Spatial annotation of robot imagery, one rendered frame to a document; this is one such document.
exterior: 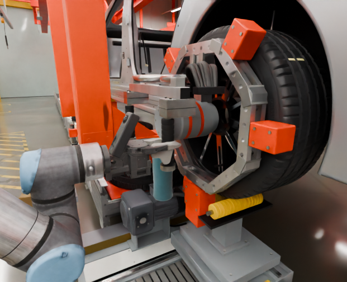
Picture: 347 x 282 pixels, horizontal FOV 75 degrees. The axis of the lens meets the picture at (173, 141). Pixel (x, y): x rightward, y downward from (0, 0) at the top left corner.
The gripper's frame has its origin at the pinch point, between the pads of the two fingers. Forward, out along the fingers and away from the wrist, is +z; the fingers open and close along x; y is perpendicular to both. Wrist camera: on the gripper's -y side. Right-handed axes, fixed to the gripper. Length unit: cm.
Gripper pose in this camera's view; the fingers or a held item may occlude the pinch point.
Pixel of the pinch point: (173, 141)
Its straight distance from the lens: 64.7
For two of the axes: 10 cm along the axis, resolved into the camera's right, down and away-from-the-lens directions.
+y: 0.0, 9.6, 2.7
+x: 4.7, 2.4, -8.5
